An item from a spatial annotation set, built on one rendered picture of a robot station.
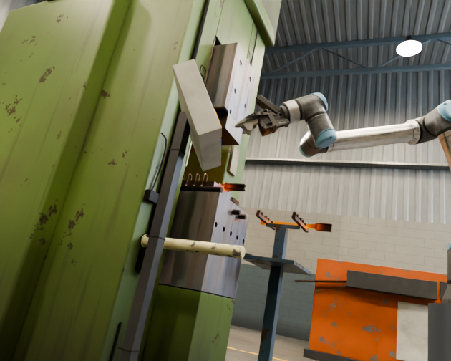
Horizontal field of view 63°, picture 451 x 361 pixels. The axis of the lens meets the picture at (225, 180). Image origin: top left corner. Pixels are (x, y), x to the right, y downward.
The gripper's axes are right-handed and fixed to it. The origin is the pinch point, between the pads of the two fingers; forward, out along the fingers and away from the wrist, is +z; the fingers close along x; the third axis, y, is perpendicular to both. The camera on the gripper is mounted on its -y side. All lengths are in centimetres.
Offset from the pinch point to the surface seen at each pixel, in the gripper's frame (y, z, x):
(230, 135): -15.2, -3.8, 42.7
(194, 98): -1.0, 16.0, -26.8
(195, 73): -10.0, 12.5, -26.8
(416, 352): 189, -167, 329
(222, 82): -41, -9, 33
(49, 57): -89, 74, 37
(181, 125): -1.1, 22.0, -11.0
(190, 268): 44, 37, 33
